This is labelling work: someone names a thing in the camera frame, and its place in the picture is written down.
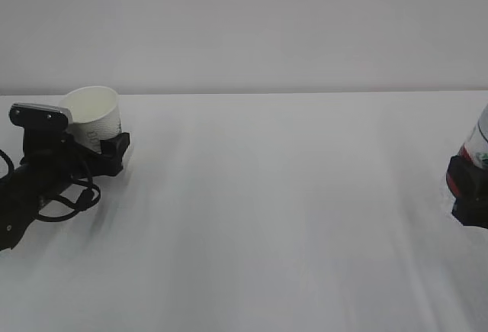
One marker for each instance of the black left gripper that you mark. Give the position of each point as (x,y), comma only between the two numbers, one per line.
(53,162)

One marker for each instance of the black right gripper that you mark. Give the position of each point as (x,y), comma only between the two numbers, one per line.
(468,184)

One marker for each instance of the clear Nongfu Spring water bottle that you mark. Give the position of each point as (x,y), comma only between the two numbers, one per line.
(474,147)

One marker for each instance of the white paper cup green print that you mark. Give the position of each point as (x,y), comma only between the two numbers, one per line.
(95,115)

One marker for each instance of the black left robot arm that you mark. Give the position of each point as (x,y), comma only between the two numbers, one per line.
(19,212)

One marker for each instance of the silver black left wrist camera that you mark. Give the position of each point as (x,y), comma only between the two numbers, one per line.
(34,116)

